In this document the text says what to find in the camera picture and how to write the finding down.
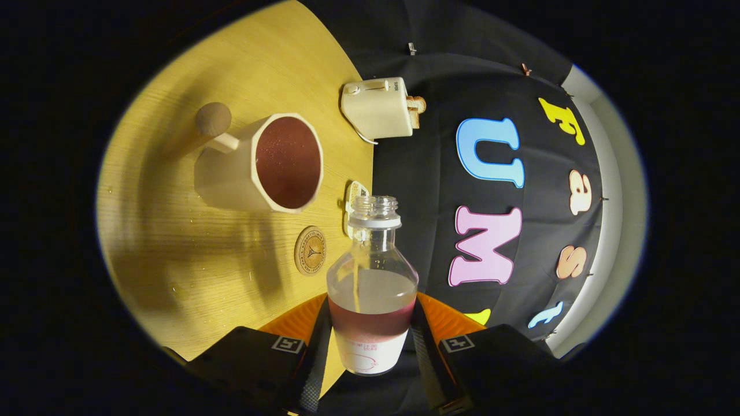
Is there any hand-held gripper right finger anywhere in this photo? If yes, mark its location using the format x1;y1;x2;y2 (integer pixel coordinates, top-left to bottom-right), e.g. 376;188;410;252
409;292;560;416

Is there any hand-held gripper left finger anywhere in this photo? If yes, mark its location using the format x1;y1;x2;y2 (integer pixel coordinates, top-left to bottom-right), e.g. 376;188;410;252
165;293;335;416

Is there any clear juice bottle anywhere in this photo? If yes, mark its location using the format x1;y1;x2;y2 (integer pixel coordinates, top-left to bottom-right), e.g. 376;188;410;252
326;195;419;377

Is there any round wooden coaster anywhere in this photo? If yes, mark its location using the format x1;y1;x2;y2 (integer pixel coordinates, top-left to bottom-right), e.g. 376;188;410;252
294;226;327;276

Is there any cream cup with wooden handle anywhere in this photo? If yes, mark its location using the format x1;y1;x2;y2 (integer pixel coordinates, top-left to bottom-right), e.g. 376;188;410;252
194;102;324;214

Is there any white divided sauce dish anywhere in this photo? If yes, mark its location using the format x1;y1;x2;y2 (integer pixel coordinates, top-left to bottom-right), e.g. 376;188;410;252
345;180;371;237

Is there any wooden table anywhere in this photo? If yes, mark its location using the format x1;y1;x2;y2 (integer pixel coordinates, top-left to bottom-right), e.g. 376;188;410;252
95;0;375;399

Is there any white toaster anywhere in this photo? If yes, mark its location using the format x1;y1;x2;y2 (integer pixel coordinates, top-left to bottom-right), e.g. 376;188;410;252
341;77;414;139

